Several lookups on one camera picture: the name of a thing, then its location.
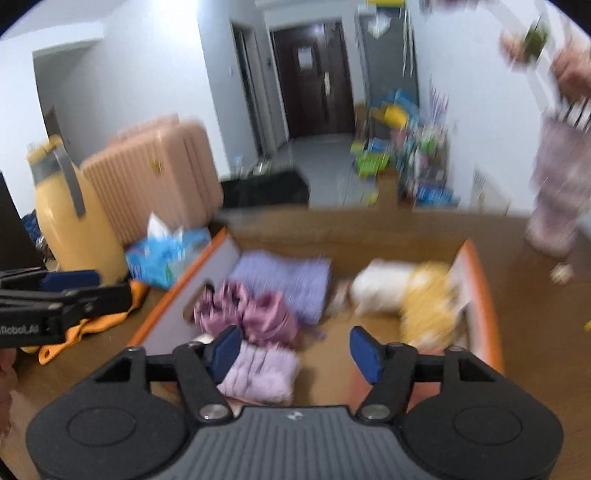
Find lilac towel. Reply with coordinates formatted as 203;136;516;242
217;341;301;405

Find pink satin cloth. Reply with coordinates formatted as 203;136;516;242
193;280;300;348

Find small snack packet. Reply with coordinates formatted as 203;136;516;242
325;279;353;317

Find person left hand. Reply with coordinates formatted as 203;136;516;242
0;348;17;439

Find black paper shopping bag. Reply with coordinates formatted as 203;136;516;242
0;173;44;270

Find yellow thermos jug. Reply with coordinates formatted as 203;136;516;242
27;135;128;285

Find red orange cardboard box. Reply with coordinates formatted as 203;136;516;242
129;228;504;408

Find blue tissue pack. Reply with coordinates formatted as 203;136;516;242
125;213;211;290

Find pink ribbed suitcase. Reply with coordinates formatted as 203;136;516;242
81;115;223;245

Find blue white package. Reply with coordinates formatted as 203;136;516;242
415;185;460;208

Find black bag on floor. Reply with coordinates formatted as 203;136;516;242
221;169;311;210

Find small brown cardboard box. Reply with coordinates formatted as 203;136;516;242
377;168;400;211

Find white leaning board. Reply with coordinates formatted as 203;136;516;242
470;168;511;215

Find fallen pink petal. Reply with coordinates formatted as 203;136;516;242
550;263;574;285

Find yellow blue bag pile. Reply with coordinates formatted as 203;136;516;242
369;90;419;130

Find purple decorative stems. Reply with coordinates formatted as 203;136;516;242
429;80;449;125

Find textured pink vase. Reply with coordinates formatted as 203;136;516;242
526;117;590;258

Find dark brown entrance door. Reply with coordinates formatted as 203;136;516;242
270;20;355;139

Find grey refrigerator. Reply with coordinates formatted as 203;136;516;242
355;4;421;139

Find yellow box on refrigerator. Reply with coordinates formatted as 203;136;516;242
367;0;406;8

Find dried pink roses bouquet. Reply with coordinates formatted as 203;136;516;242
434;0;591;126

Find orange strap cloth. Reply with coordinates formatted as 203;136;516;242
19;280;150;365

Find metal wire storage rack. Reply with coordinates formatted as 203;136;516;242
397;124;449;204

